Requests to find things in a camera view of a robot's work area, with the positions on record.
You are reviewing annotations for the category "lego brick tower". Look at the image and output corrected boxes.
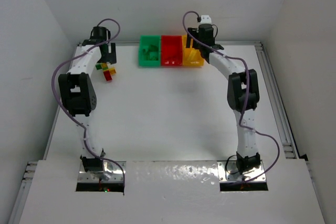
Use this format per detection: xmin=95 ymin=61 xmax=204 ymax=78
xmin=95 ymin=63 xmax=116 ymax=82

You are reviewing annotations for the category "green lego brick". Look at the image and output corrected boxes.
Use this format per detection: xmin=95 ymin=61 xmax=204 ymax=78
xmin=141 ymin=45 xmax=159 ymax=61

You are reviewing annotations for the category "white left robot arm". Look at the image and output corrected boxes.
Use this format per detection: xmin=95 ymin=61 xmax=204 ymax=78
xmin=58 ymin=26 xmax=111 ymax=173

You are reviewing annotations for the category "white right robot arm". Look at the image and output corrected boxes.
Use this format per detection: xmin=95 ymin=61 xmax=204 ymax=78
xmin=186 ymin=24 xmax=260 ymax=174

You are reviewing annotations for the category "yellow plastic bin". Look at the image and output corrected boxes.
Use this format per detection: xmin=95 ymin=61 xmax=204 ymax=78
xmin=182 ymin=35 xmax=204 ymax=67

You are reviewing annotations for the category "red plastic bin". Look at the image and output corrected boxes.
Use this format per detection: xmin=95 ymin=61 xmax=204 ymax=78
xmin=161 ymin=35 xmax=183 ymax=67

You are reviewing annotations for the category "green plastic bin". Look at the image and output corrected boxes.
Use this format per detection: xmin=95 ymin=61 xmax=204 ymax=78
xmin=138 ymin=35 xmax=161 ymax=67

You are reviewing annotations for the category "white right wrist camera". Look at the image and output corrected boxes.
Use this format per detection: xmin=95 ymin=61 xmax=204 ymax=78
xmin=199 ymin=15 xmax=212 ymax=25

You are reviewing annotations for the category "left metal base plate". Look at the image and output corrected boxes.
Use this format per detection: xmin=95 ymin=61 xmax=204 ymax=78
xmin=77 ymin=161 xmax=126 ymax=183

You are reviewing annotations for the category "metal base plate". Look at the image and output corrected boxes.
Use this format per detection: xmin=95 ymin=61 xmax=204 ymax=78
xmin=77 ymin=161 xmax=126 ymax=183
xmin=217 ymin=160 xmax=267 ymax=183

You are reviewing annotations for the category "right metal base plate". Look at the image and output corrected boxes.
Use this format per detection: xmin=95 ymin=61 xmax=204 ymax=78
xmin=217 ymin=160 xmax=267 ymax=183

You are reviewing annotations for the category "aluminium frame rail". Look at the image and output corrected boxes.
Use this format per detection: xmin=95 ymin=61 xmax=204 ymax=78
xmin=255 ymin=42 xmax=299 ymax=159

